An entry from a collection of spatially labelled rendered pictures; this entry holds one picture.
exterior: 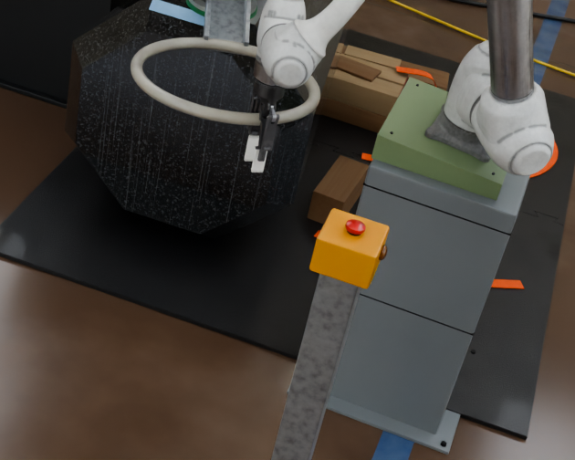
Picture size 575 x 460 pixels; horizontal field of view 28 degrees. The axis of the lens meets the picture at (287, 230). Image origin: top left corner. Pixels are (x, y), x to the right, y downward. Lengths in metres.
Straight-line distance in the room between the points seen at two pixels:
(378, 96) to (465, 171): 1.77
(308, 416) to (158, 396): 0.95
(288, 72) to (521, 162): 0.64
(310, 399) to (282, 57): 0.72
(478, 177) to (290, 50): 0.72
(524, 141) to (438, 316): 0.64
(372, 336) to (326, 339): 0.95
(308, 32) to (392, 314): 1.00
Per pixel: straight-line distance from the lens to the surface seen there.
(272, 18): 2.62
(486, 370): 3.70
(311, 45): 2.49
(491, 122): 2.77
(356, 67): 4.79
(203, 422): 3.27
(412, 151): 2.96
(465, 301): 3.11
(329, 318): 2.27
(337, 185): 4.11
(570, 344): 3.96
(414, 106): 3.13
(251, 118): 2.74
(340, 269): 2.17
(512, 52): 2.66
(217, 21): 3.25
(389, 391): 3.35
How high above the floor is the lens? 2.30
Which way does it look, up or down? 34 degrees down
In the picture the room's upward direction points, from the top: 13 degrees clockwise
